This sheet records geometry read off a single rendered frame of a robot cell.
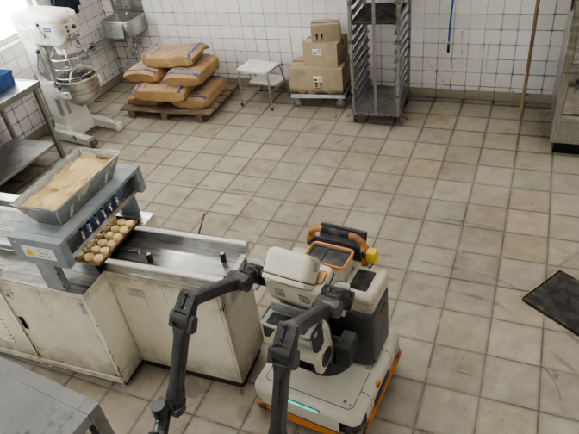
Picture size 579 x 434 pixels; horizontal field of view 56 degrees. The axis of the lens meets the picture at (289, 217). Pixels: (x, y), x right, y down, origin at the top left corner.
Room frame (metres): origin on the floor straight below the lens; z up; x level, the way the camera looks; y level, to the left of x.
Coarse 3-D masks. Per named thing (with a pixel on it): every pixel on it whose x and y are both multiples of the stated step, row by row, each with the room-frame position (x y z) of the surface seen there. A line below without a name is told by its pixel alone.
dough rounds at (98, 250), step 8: (112, 224) 2.61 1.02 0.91; (120, 224) 2.59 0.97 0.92; (128, 224) 2.57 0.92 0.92; (104, 232) 2.52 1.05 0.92; (112, 232) 2.51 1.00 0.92; (120, 232) 2.52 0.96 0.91; (96, 240) 2.46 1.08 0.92; (104, 240) 2.45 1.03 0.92; (112, 240) 2.44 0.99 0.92; (120, 240) 2.45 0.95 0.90; (88, 248) 2.40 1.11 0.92; (96, 248) 2.39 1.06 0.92; (104, 248) 2.38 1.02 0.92; (112, 248) 2.39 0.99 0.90; (80, 256) 2.34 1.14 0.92; (88, 256) 2.33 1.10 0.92; (96, 256) 2.32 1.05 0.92; (104, 256) 2.33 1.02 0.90; (96, 264) 2.27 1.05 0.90
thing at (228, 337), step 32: (128, 256) 2.38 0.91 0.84; (160, 256) 2.34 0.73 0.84; (192, 256) 2.30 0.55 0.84; (224, 256) 2.21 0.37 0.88; (128, 288) 2.24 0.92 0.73; (160, 288) 2.15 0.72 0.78; (192, 288) 2.06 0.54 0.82; (128, 320) 2.28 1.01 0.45; (160, 320) 2.18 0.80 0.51; (224, 320) 2.01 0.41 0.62; (256, 320) 2.26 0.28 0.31; (160, 352) 2.22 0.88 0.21; (192, 352) 2.12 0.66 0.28; (224, 352) 2.03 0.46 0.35; (256, 352) 2.19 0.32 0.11
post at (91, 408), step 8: (88, 400) 0.70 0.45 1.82; (80, 408) 0.68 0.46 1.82; (88, 408) 0.68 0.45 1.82; (96, 408) 0.68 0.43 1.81; (96, 416) 0.67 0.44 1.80; (104, 416) 0.68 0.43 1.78; (96, 424) 0.67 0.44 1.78; (104, 424) 0.68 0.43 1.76; (96, 432) 0.66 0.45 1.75; (104, 432) 0.67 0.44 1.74; (112, 432) 0.68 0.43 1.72
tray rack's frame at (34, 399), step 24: (0, 360) 0.84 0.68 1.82; (0, 384) 0.77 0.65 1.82; (24, 384) 0.76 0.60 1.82; (48, 384) 0.75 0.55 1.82; (0, 408) 0.71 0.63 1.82; (24, 408) 0.70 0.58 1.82; (48, 408) 0.69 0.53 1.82; (72, 408) 0.68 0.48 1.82; (0, 432) 0.65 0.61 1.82; (24, 432) 0.64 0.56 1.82; (48, 432) 0.64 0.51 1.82; (72, 432) 0.63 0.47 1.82
